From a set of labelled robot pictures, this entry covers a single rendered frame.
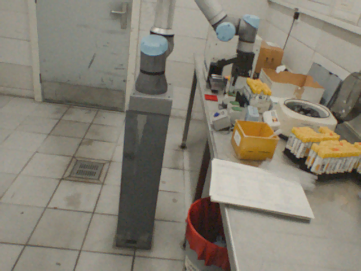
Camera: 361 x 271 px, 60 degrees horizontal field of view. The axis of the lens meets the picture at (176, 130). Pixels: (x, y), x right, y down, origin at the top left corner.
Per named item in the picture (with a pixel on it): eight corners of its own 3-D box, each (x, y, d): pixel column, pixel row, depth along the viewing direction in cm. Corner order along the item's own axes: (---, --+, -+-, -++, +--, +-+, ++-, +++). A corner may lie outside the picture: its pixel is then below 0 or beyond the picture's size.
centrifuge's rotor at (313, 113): (282, 111, 151) (286, 97, 147) (314, 117, 149) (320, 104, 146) (287, 125, 137) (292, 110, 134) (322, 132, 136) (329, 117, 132)
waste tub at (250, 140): (229, 141, 128) (235, 119, 123) (260, 144, 129) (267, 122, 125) (237, 159, 116) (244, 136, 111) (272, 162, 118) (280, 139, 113)
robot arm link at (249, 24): (241, 12, 140) (260, 16, 139) (236, 37, 145) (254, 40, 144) (242, 14, 133) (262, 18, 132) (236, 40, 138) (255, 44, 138)
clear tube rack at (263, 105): (240, 96, 177) (243, 84, 173) (258, 99, 177) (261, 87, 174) (247, 111, 158) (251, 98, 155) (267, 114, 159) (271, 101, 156)
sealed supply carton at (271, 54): (241, 59, 254) (247, 36, 245) (271, 65, 253) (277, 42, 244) (245, 70, 226) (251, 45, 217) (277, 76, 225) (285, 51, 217)
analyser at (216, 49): (202, 68, 215) (211, 23, 201) (241, 74, 217) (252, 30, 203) (206, 83, 188) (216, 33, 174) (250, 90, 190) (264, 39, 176)
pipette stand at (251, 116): (239, 125, 143) (244, 105, 138) (254, 127, 142) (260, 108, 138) (240, 135, 134) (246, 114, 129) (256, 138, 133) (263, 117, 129)
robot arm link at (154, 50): (135, 69, 137) (136, 38, 130) (144, 61, 148) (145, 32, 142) (162, 74, 136) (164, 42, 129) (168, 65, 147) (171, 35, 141)
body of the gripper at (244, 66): (250, 79, 146) (256, 54, 140) (232, 77, 145) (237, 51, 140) (246, 74, 153) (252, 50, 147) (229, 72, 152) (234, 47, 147)
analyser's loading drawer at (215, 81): (207, 77, 193) (209, 69, 190) (218, 78, 193) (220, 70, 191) (211, 88, 174) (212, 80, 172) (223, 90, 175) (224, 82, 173)
